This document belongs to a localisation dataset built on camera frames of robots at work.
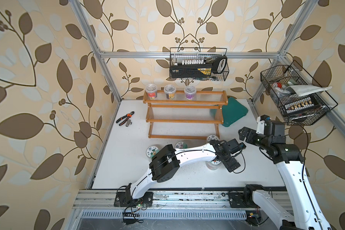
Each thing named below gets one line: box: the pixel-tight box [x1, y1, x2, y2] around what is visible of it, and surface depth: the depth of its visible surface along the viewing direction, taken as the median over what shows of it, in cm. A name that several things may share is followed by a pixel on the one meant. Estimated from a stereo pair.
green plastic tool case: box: [222, 96, 249, 127], surface depth 117 cm
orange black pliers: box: [115, 111, 135, 127], surface depth 111 cm
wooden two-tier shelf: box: [142, 90, 229, 139], surface depth 104 cm
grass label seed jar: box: [207, 134, 219, 143], surface depth 91 cm
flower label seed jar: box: [174, 140, 189, 149], surface depth 88 cm
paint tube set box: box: [284, 95, 320, 115], surface depth 69 cm
